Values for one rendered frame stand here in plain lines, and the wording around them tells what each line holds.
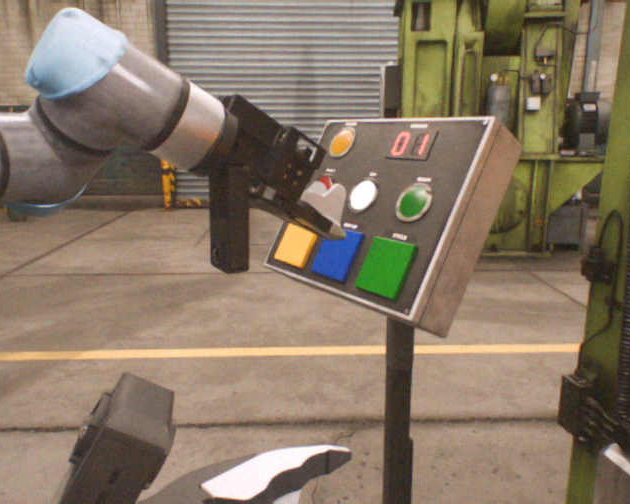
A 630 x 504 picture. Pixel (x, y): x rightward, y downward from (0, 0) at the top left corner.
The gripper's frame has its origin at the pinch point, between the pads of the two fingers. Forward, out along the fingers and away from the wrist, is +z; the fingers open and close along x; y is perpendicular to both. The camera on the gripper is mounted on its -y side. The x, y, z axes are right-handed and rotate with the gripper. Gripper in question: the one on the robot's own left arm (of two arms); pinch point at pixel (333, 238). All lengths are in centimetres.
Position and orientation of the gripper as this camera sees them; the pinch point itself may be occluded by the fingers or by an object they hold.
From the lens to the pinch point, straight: 64.6
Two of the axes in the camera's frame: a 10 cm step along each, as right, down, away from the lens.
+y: 4.0, -9.1, 1.0
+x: -6.0, -1.8, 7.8
